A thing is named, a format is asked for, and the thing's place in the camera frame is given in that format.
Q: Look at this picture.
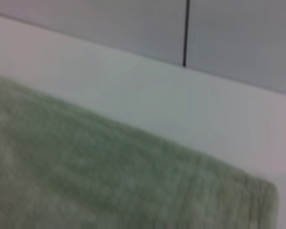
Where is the green terry towel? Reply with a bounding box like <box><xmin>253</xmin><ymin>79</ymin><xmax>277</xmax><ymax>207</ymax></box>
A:
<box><xmin>0</xmin><ymin>73</ymin><xmax>279</xmax><ymax>229</ymax></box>

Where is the thin black wall strip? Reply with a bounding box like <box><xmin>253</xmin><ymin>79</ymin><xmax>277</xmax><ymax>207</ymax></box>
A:
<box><xmin>182</xmin><ymin>0</ymin><xmax>190</xmax><ymax>68</ymax></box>

